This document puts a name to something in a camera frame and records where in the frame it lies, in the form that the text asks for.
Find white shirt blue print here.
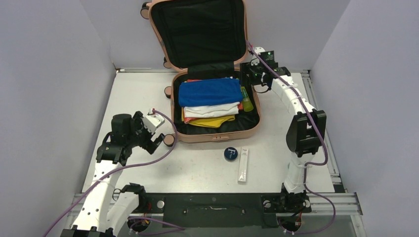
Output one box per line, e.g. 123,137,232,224
183,102,241,119

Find white toothpaste tube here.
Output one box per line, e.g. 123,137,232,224
238,147,249,183

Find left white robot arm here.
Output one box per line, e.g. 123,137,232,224
61,111,165,237

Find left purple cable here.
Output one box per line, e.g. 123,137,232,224
42,109,186,237

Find round dark blue tin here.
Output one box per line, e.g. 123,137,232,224
223,147,239,162

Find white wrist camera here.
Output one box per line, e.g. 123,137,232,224
250,47,265,66
142,109,165,134

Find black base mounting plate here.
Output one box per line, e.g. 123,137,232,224
133,193,312,228

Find red white patterned cloth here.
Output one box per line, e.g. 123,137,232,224
180,79,243,116

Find yellow green bottle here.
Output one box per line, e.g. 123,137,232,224
241,86,254,112

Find aluminium frame rail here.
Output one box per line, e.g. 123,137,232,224
63,72,362,237

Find blue towel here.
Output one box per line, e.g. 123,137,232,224
178,78,243,107

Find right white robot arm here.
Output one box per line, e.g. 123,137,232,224
240,47,329,212

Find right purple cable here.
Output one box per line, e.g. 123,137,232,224
246,40,337,236

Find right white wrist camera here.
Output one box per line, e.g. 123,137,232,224
250,47,265,66

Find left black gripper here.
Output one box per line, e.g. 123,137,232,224
126,112,164,154

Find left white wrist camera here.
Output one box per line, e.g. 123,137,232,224
142,109,165,134

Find purple cable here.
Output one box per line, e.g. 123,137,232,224
246,40,337,236
42,109,186,237

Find yellow cloth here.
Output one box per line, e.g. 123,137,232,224
181,112,235,128

